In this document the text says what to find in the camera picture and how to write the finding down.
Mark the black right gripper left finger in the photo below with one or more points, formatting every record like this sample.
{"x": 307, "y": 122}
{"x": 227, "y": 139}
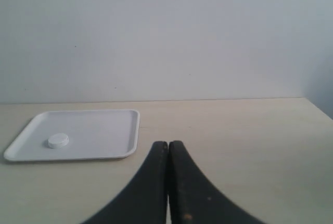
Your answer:
{"x": 144, "y": 199}

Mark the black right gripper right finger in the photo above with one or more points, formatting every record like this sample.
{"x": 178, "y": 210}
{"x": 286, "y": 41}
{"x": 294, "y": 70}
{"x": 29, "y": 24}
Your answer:
{"x": 193, "y": 198}

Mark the white bottle cap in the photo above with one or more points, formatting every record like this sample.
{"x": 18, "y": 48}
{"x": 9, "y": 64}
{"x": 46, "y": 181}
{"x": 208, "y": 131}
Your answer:
{"x": 58, "y": 140}

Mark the white plastic tray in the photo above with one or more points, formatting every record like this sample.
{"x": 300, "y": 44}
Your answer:
{"x": 93, "y": 134}

